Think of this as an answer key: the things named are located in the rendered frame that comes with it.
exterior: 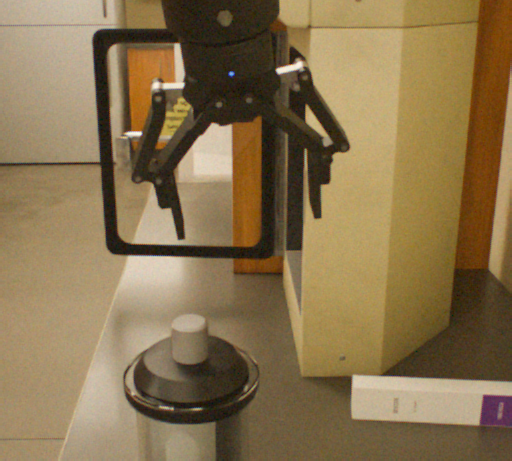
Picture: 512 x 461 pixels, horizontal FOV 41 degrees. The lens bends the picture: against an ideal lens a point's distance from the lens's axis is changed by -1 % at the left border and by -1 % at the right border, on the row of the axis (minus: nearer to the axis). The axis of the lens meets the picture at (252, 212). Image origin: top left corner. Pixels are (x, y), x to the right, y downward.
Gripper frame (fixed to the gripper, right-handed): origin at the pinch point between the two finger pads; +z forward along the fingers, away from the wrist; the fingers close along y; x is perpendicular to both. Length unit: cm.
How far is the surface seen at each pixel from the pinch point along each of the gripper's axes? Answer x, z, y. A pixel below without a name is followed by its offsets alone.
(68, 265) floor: -226, 215, 92
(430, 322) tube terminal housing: -13.1, 38.8, -25.9
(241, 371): 19.1, -0.3, 2.7
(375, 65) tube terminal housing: -20.2, -2.4, -18.2
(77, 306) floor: -178, 197, 79
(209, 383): 20.9, -1.8, 5.2
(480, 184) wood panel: -42, 38, -45
